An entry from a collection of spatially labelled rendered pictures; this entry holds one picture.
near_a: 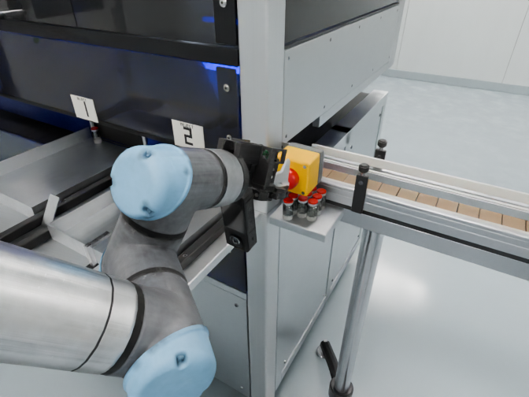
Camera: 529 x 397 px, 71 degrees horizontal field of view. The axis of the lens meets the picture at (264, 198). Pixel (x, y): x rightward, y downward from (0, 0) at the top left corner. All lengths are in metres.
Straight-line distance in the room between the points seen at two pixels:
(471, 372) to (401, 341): 0.27
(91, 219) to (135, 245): 0.45
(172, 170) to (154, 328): 0.14
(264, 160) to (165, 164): 0.20
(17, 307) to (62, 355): 0.05
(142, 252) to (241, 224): 0.18
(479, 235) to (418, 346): 1.02
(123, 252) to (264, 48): 0.40
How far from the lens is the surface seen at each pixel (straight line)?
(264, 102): 0.68
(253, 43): 0.67
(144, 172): 0.37
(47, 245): 0.83
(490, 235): 0.80
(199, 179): 0.40
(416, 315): 1.86
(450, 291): 2.03
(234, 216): 0.54
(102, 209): 0.88
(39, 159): 1.18
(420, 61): 5.33
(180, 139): 0.84
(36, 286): 0.29
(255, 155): 0.52
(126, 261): 0.40
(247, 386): 1.37
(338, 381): 1.35
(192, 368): 0.33
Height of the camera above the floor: 1.35
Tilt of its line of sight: 33 degrees down
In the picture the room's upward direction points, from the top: straight up
